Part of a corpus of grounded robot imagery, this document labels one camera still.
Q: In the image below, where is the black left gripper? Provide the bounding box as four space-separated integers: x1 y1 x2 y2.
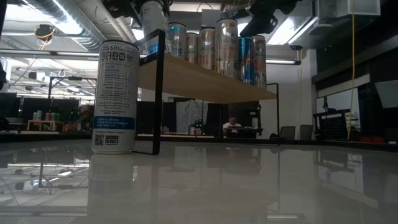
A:
102 0 170 18

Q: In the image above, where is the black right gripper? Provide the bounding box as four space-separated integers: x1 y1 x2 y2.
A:
239 0 302 38

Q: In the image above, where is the Celsius can with red print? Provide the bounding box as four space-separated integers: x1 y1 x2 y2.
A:
252 34 267 90

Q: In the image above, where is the blue silver Red Bull can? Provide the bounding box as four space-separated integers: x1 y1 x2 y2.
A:
238 36 255 85

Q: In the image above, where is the person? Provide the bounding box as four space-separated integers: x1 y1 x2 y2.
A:
222 115 243 138
67 104 94 132

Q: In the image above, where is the grey office chair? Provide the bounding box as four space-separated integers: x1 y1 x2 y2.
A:
298 124 315 141
279 125 297 141

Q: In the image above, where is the translucent plastic sheet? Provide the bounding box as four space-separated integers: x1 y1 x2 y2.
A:
175 99 210 134

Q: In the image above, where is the wooden storage rack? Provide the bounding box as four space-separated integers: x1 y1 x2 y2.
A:
26 119 68 132

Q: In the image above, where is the silver round ventilation duct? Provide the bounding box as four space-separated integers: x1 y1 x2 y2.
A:
18 0 125 52

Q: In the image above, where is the grey rectangular air duct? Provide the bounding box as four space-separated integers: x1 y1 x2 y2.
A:
257 0 382 47

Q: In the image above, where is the wooden shelf black metal frame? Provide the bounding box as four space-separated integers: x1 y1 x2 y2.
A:
132 28 280 156

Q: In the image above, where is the black yellow cable reel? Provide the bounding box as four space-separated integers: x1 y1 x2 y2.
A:
34 24 57 43

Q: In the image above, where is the black wire rack cart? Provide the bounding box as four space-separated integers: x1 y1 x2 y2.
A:
313 108 361 141

